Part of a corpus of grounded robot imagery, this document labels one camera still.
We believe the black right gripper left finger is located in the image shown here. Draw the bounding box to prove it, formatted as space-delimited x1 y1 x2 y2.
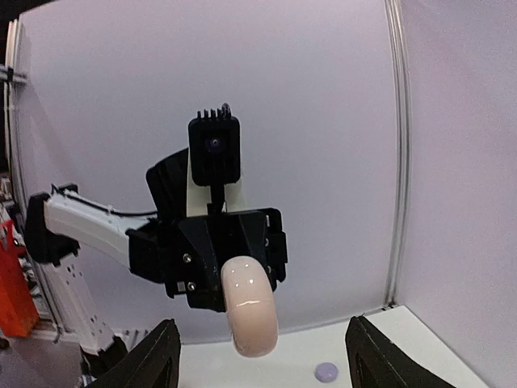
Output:
88 319 181 388

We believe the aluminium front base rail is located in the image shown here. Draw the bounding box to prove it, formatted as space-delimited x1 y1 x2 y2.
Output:
1 18 63 344

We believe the orange red crate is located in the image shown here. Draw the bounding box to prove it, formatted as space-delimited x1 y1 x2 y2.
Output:
1 220 40 338

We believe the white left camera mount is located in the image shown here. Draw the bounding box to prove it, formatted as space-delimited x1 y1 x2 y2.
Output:
185 147 250 219

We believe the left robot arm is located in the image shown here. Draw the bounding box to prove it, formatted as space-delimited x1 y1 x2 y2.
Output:
26 145 288 377

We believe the aluminium left corner post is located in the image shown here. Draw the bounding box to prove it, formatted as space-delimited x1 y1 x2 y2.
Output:
383 1 412 309

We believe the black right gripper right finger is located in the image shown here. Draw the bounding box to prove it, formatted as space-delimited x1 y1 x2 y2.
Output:
345 316 453 387

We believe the purple earbud charging case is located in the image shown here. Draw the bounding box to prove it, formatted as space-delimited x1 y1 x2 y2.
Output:
313 362 339 383

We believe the pink earbud charging case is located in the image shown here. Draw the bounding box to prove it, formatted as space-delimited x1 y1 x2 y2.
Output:
221 256 279 358

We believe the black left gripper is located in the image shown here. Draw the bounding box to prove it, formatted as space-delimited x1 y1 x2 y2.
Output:
161 206 290 314

